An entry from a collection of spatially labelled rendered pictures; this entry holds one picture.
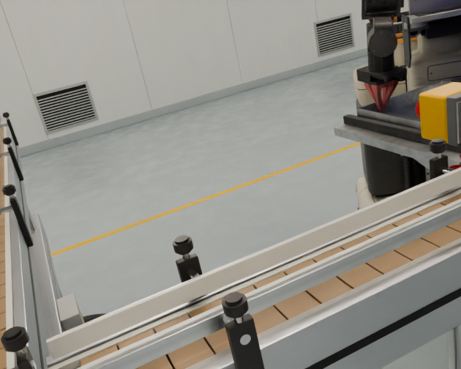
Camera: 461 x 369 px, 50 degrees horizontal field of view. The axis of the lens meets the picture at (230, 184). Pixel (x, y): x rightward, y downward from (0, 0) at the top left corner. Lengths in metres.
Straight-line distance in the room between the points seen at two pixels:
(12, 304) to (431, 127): 0.63
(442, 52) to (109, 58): 4.52
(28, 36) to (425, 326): 5.44
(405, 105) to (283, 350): 0.91
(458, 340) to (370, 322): 0.23
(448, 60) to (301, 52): 5.07
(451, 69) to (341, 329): 1.40
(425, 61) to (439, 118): 1.01
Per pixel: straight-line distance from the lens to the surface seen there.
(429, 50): 1.81
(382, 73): 1.18
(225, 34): 6.27
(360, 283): 0.53
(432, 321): 0.58
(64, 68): 5.80
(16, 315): 0.64
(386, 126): 1.10
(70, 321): 1.38
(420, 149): 1.01
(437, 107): 0.78
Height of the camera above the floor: 1.23
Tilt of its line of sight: 21 degrees down
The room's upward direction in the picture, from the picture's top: 12 degrees counter-clockwise
